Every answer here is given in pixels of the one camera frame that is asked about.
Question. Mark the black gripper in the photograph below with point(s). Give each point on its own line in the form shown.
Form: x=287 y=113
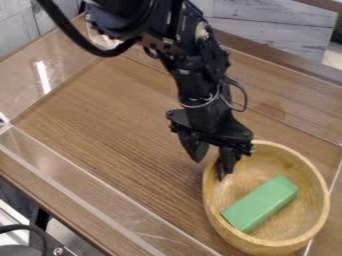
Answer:
x=212 y=125

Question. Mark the green rectangular block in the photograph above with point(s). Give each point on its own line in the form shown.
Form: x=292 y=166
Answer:
x=265 y=201

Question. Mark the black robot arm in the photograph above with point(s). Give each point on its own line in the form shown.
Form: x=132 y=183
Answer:
x=176 y=35

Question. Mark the brown wooden bowl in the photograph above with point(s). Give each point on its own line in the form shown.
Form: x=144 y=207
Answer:
x=291 y=228

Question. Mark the black metal bracket with bolt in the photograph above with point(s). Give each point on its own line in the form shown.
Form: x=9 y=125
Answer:
x=57 y=249

